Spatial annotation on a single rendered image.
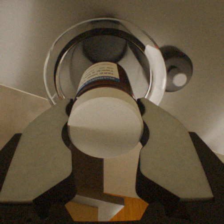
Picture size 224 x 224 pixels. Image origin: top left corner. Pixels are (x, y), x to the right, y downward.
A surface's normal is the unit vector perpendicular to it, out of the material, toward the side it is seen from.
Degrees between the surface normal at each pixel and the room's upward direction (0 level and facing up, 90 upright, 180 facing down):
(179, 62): 0
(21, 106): 0
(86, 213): 90
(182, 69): 0
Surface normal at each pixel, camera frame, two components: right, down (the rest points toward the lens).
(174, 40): 0.03, 0.52
